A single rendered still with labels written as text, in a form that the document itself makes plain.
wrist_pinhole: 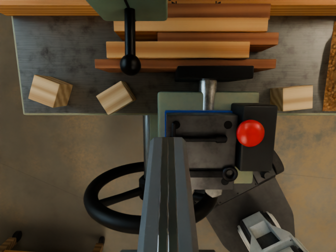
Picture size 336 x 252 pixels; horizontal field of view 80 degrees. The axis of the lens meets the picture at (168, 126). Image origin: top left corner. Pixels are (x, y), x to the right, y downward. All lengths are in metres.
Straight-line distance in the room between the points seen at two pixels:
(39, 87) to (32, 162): 1.25
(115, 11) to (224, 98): 0.17
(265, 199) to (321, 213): 0.54
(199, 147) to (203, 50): 0.12
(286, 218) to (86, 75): 1.34
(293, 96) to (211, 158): 0.16
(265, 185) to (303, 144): 0.40
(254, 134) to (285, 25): 0.21
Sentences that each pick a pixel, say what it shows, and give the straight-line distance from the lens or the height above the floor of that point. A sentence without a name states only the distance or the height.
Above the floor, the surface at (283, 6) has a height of 0.94.
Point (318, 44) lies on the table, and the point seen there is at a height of 0.90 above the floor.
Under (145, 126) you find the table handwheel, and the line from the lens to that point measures 0.42.
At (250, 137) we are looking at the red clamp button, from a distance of 0.24.
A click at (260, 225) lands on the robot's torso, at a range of 1.18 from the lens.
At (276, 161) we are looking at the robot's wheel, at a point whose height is 0.20.
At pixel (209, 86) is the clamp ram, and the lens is 0.28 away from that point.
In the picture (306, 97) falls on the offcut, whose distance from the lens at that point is 0.36.
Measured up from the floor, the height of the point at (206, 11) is 0.95.
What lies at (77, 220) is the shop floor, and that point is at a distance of 1.63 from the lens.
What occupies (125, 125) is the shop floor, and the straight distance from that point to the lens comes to 1.28.
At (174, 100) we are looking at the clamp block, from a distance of 0.28.
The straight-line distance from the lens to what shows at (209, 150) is 0.25.
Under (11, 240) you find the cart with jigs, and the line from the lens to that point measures 1.79.
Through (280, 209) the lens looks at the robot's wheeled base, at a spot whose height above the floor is 0.17.
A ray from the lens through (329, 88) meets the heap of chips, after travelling 0.42.
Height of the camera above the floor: 1.24
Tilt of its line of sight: 80 degrees down
